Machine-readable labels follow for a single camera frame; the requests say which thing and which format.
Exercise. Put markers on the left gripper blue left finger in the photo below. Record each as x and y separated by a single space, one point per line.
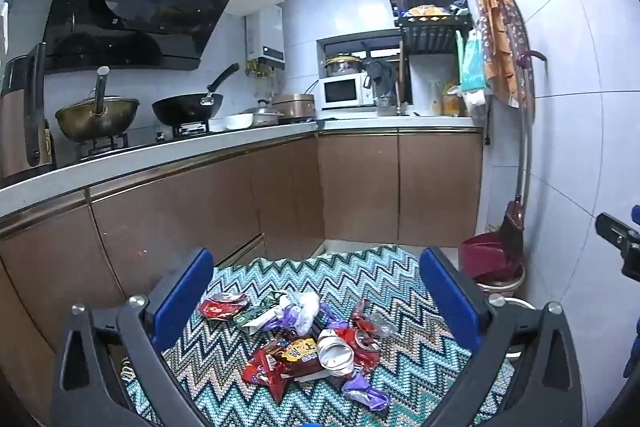
174 299

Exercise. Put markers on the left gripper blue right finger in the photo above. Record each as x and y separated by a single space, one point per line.
462 314

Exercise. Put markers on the green white box wrapper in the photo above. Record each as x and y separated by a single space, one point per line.
254 318

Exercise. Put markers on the red skittles candy bag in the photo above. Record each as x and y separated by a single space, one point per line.
273 366

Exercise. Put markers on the purple premium wrapper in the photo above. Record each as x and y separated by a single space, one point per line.
358 389

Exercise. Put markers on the dark chocolate snack bag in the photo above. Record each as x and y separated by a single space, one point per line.
300 354

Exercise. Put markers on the purple gloves plastic bundle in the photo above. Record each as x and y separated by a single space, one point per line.
296 313

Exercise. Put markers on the clear red plastic wrapper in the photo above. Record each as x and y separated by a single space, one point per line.
365 334

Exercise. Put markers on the brown lower kitchen cabinets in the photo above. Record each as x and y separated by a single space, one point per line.
109 228

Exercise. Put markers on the bin under dustpan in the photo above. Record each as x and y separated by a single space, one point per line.
505 288

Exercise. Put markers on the maroon dustpan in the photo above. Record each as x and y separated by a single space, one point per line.
489 257

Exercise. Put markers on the maroon broom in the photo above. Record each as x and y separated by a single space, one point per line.
511 231

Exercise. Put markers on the white dish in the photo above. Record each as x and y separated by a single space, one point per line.
238 122

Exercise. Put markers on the black frying pan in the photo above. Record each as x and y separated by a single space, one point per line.
195 108

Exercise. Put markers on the teal hanging bag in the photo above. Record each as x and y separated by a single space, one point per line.
471 61

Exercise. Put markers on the steel pot with lid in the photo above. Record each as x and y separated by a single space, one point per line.
263 114

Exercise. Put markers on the brown thermos kettle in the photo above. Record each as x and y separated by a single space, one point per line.
26 144

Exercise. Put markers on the orange patterned apron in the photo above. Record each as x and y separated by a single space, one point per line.
504 49

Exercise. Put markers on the brown rice cooker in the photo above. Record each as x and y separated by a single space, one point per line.
296 106

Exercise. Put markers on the white microwave oven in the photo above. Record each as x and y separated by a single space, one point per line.
346 91

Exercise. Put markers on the black dish rack shelf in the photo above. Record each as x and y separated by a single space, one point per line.
431 26

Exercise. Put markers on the black range hood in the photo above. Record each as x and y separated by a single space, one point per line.
159 34

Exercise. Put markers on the white wall water heater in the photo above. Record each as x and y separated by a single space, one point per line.
264 36

